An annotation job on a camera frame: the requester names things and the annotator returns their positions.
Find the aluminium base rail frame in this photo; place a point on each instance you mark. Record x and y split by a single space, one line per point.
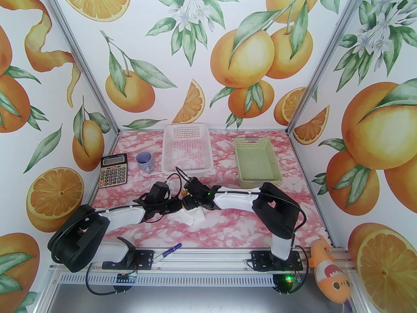
202 264

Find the purple mug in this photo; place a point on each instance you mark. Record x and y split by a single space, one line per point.
144 158

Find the small left circuit board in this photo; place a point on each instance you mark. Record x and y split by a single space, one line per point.
125 278

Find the blue capped pen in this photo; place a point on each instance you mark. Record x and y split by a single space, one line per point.
172 248

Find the green plastic basket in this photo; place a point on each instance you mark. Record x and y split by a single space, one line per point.
257 161

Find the white plastic mesh basket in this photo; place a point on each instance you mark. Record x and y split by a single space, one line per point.
187 148

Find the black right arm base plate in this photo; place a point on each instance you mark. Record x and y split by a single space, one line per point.
260 260

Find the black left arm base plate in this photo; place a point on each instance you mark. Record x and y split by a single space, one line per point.
145 259

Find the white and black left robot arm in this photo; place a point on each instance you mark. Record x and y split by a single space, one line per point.
123 215

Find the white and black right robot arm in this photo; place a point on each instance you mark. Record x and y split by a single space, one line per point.
277 207

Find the white paper napkin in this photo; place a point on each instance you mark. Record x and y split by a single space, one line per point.
195 217

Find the aluminium frame post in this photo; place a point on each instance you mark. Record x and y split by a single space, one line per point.
323 64
84 64

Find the small right circuit board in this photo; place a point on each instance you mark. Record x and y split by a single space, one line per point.
291 279

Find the black and gold calculator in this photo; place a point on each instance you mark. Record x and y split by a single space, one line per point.
112 173

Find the small circuit board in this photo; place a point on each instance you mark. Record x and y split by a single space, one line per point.
291 279
125 278

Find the orange fish plush toy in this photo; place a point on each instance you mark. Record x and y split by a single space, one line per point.
332 282

